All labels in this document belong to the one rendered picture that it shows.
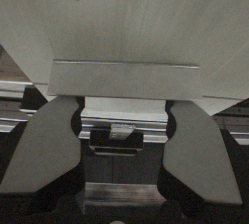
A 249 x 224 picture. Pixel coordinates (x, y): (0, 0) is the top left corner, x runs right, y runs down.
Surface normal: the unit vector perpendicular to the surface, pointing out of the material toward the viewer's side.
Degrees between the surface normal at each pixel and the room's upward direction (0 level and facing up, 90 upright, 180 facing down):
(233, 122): 90
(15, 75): 90
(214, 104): 0
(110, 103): 0
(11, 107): 90
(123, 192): 90
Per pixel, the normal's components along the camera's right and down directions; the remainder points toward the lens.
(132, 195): 0.11, -0.32
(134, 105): -0.04, 0.94
